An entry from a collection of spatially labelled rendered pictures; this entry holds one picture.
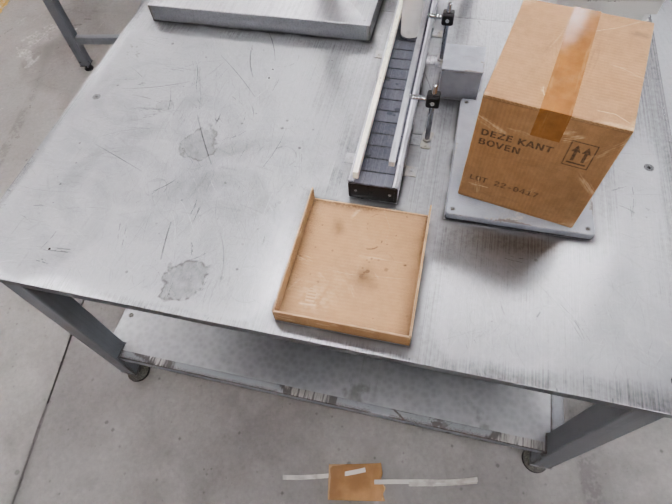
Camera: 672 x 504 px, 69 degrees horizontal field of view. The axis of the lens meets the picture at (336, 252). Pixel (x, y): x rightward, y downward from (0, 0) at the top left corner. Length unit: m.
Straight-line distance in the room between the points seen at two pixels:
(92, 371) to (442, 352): 1.42
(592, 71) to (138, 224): 0.94
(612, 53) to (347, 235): 0.59
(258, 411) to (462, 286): 1.00
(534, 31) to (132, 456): 1.66
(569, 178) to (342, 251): 0.45
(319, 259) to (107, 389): 1.17
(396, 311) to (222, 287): 0.35
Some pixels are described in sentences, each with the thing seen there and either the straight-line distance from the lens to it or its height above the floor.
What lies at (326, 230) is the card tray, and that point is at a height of 0.83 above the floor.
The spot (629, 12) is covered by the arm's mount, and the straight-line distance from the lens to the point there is 1.65.
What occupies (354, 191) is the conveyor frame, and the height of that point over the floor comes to 0.85.
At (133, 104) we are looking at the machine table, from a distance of 1.44.
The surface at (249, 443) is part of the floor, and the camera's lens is 1.76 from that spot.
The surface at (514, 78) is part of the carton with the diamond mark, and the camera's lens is 0.94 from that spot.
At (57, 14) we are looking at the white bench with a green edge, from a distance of 2.99.
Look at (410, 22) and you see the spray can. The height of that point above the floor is 0.93.
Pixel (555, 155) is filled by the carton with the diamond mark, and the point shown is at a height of 1.03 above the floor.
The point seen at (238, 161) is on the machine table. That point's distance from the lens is 1.20.
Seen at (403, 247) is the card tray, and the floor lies 0.83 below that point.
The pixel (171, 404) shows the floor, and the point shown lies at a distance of 1.87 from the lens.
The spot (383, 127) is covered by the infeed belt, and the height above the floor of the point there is 0.88.
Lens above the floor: 1.69
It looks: 58 degrees down
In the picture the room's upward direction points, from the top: 5 degrees counter-clockwise
